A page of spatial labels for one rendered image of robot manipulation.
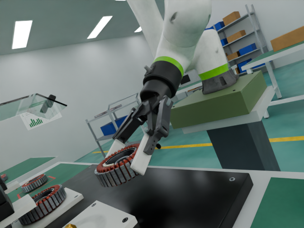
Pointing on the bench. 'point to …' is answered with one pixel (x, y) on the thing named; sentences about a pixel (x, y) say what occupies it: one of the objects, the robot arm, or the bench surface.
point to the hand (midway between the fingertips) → (123, 161)
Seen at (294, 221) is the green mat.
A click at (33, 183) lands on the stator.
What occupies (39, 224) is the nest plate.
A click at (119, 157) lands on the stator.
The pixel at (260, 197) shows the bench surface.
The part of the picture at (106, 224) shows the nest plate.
